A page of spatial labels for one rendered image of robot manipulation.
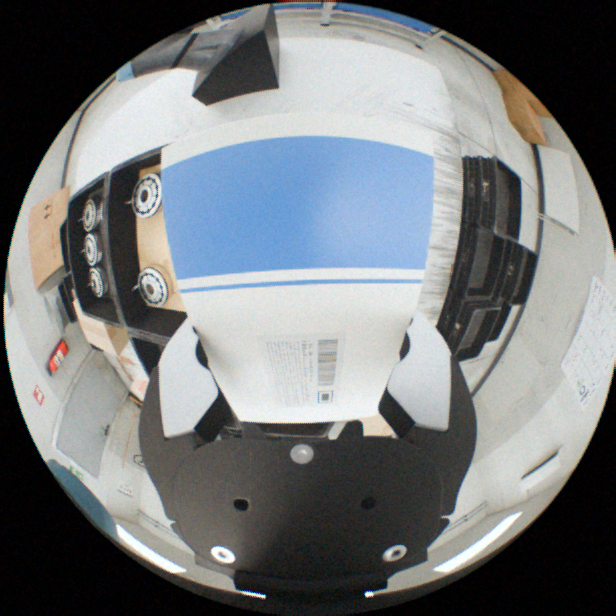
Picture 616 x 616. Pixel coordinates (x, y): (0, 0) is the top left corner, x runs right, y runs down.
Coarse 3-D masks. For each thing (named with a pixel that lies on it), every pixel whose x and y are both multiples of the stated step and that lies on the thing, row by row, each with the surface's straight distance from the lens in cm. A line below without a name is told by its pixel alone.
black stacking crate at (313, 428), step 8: (264, 424) 76; (272, 424) 76; (280, 424) 76; (288, 424) 77; (296, 424) 77; (304, 424) 77; (312, 424) 78; (320, 424) 78; (328, 424) 69; (280, 432) 75; (288, 432) 75; (296, 432) 75; (304, 432) 76; (312, 432) 76; (320, 432) 77
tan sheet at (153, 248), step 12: (156, 168) 52; (156, 216) 50; (144, 228) 54; (156, 228) 51; (144, 240) 54; (156, 240) 51; (144, 252) 55; (156, 252) 52; (168, 252) 50; (144, 264) 56; (168, 264) 51; (168, 300) 56; (180, 300) 53
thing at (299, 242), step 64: (256, 128) 9; (320, 128) 9; (384, 128) 9; (192, 192) 9; (256, 192) 8; (320, 192) 8; (384, 192) 9; (192, 256) 10; (256, 256) 9; (320, 256) 8; (384, 256) 9; (192, 320) 11; (256, 320) 10; (320, 320) 10; (384, 320) 11; (256, 384) 14; (320, 384) 13; (384, 384) 15
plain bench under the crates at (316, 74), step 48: (288, 48) 77; (336, 48) 78; (384, 48) 87; (144, 96) 96; (240, 96) 63; (288, 96) 60; (336, 96) 61; (384, 96) 66; (432, 96) 78; (96, 144) 116; (144, 144) 77; (432, 240) 65; (432, 288) 71
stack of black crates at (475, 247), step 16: (464, 224) 120; (464, 240) 120; (480, 240) 130; (496, 240) 139; (464, 256) 120; (480, 256) 134; (496, 256) 138; (464, 272) 120; (480, 272) 139; (496, 272) 138; (464, 288) 119; (480, 288) 144
